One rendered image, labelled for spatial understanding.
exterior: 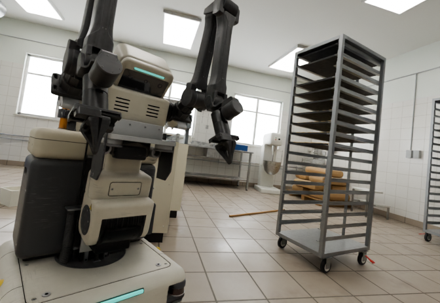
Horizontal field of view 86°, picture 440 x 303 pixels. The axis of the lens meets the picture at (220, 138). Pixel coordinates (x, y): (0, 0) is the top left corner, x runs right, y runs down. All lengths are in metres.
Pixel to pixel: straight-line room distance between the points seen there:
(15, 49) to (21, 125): 1.57
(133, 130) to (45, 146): 0.37
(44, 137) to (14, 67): 5.51
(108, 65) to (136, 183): 0.53
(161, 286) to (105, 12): 0.97
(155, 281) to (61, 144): 0.67
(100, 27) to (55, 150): 0.60
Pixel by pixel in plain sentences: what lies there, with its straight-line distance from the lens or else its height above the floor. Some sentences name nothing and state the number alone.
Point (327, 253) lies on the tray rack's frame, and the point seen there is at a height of 0.15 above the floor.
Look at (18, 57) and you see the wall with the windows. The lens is 6.65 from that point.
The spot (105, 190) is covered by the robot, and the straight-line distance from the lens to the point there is 0.96.
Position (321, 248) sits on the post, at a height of 0.19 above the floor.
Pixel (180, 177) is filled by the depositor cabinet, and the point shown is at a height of 0.46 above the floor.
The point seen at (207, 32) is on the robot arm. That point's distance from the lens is 1.07.
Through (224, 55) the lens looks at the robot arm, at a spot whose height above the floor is 1.17.
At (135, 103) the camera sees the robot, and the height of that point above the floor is 0.95.
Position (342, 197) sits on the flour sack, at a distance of 5.42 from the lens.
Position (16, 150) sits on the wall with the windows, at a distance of 6.41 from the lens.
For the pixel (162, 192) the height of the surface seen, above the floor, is 0.42.
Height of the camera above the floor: 0.80
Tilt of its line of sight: 3 degrees up
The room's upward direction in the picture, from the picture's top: 7 degrees clockwise
